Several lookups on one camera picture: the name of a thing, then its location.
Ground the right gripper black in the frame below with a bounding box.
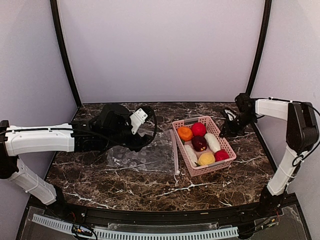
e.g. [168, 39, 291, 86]
[219, 111, 257, 138]

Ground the pink perforated plastic basket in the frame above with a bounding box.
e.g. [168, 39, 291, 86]
[172, 116, 237, 177]

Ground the red toy apple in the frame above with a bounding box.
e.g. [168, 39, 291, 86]
[191, 122, 207, 137]

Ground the dark red toy fruit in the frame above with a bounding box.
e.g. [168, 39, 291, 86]
[191, 136, 208, 152]

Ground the yellow toy fruit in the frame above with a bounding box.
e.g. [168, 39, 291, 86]
[197, 152, 216, 166]

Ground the orange toy fruit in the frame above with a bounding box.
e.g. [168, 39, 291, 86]
[177, 126, 193, 142]

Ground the white toy radish with leaves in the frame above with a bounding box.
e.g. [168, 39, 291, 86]
[184, 145, 200, 168]

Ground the clear zip top bag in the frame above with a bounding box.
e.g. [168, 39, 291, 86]
[106, 129, 180, 176]

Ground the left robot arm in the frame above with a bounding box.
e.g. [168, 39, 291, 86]
[0, 103, 156, 218]

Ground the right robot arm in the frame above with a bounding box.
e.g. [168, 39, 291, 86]
[219, 93, 320, 217]

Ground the white toy radish right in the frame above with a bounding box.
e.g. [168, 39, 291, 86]
[204, 133, 221, 153]

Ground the red toy fruit front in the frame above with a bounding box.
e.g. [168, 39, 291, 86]
[214, 149, 230, 162]

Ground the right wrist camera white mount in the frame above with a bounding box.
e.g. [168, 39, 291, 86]
[221, 108, 238, 121]

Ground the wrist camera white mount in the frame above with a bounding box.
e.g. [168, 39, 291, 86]
[129, 107, 151, 135]
[221, 108, 238, 121]

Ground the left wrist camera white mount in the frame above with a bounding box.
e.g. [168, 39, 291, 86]
[129, 107, 151, 135]

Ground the black front rail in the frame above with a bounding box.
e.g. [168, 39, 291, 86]
[42, 199, 283, 227]

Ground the right black frame post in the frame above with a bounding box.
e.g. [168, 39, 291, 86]
[245, 0, 272, 96]

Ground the black frame post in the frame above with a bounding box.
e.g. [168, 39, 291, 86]
[245, 0, 272, 96]
[49, 0, 82, 109]

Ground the white slotted cable duct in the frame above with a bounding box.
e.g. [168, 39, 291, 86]
[31, 214, 239, 240]

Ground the left black frame post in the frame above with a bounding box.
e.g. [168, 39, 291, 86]
[49, 0, 82, 109]

